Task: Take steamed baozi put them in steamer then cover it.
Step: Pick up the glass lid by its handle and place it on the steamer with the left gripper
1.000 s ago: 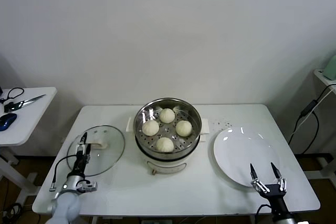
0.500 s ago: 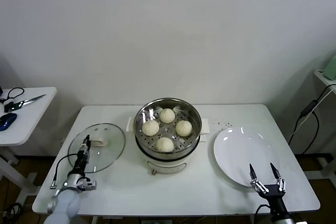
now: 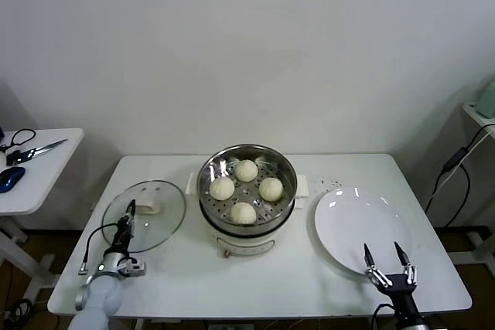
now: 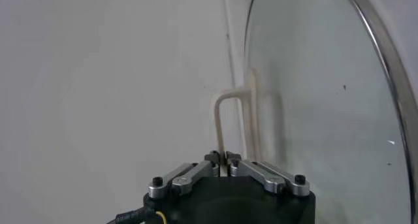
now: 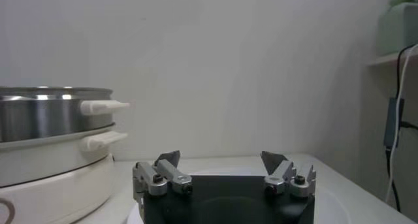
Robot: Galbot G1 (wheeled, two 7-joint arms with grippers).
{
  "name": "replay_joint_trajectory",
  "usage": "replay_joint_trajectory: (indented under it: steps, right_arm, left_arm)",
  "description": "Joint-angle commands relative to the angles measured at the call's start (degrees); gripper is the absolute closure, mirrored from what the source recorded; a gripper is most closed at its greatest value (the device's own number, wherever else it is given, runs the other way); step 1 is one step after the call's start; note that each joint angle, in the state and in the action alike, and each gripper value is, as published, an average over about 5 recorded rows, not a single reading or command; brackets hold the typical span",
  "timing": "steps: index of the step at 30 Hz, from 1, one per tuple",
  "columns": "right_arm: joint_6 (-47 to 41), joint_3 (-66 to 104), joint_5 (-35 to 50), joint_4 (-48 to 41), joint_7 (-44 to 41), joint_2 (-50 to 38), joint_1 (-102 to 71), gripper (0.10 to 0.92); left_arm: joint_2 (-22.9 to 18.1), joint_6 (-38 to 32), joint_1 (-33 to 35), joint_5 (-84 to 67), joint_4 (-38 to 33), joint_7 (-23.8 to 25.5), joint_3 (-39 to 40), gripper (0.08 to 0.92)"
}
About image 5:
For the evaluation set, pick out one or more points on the white round plate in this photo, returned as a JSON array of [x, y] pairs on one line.
[[225, 171]]

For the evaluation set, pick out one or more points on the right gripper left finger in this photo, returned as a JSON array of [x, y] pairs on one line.
[[148, 178]]

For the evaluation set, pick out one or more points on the stainless steel steamer basket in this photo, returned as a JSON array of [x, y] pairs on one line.
[[49, 117]]

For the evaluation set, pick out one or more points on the pale green appliance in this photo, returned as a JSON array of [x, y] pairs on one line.
[[398, 29]]

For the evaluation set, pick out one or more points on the cream electric cooker base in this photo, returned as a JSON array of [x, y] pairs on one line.
[[49, 166]]

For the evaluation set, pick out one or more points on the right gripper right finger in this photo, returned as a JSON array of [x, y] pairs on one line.
[[285, 174]]

